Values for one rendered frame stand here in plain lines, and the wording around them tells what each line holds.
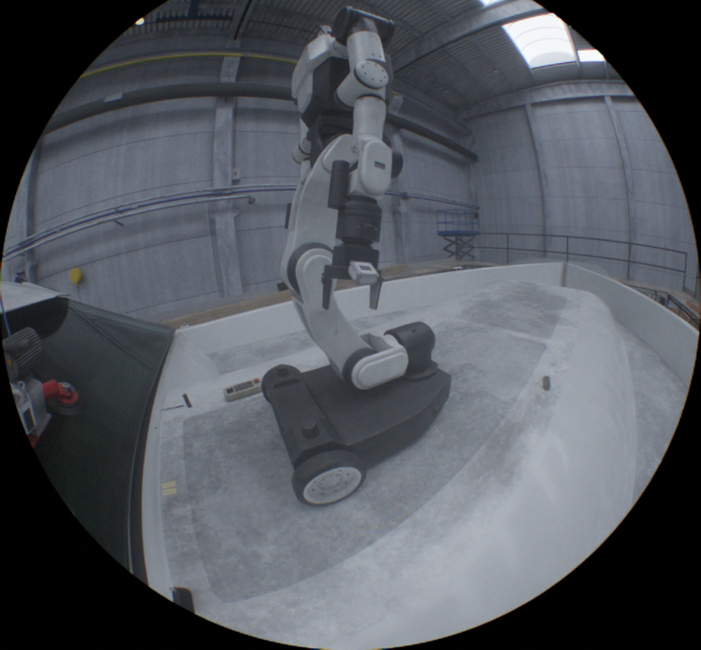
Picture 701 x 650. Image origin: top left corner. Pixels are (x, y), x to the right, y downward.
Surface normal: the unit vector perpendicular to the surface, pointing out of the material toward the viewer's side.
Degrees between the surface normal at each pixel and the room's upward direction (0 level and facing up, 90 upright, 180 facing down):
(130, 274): 90
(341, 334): 90
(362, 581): 0
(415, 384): 0
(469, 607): 10
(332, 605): 0
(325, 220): 90
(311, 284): 90
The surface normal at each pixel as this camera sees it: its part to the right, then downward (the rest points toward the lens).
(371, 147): 0.44, 0.18
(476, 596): 0.01, -0.93
